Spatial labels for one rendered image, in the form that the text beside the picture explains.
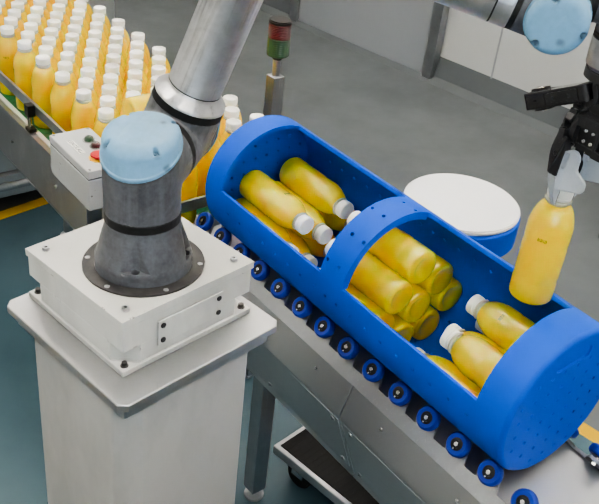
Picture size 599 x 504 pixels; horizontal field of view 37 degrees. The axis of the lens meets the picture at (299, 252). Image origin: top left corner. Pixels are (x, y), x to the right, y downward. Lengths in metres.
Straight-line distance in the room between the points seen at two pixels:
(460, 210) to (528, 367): 0.76
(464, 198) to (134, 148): 1.08
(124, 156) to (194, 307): 0.26
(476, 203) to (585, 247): 2.10
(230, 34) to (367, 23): 4.61
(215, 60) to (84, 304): 0.41
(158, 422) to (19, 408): 1.62
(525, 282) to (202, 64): 0.60
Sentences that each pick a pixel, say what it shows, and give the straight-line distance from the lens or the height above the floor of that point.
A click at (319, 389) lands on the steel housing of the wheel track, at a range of 1.81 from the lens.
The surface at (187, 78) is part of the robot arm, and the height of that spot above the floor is 1.52.
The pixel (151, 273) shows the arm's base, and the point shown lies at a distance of 1.34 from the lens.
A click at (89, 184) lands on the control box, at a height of 1.07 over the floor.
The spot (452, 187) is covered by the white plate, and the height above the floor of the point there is 1.04.
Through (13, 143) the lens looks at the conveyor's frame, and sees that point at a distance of 2.76.
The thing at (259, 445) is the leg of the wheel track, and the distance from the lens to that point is 2.54.
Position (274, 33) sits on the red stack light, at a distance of 2.45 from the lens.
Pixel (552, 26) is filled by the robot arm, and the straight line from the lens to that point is 1.09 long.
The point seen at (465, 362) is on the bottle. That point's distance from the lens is 1.52.
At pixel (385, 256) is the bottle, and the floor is 1.15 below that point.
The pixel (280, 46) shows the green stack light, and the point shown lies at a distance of 2.46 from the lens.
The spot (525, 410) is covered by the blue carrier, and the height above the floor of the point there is 1.13.
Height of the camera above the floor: 2.05
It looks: 33 degrees down
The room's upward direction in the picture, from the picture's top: 7 degrees clockwise
